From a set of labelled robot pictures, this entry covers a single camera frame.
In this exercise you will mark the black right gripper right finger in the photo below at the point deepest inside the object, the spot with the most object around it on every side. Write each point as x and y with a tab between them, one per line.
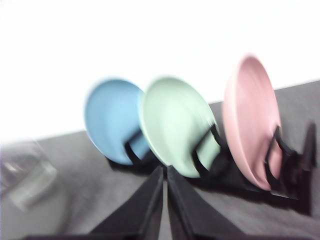
191	216

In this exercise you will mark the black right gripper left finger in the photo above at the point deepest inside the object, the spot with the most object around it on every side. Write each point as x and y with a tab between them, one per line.
140	217

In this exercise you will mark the green plate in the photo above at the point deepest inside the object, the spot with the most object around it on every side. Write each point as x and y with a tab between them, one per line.
176	122

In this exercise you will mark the glass steamer lid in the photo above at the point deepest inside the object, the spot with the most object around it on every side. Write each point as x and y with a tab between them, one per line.
26	172

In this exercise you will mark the black plate rack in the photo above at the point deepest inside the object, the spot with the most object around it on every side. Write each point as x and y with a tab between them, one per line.
288	171

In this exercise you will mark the blue plate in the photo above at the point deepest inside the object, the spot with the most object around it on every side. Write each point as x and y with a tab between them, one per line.
113	118

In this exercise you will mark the pink plate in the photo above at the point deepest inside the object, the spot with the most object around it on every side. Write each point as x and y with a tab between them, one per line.
251	118

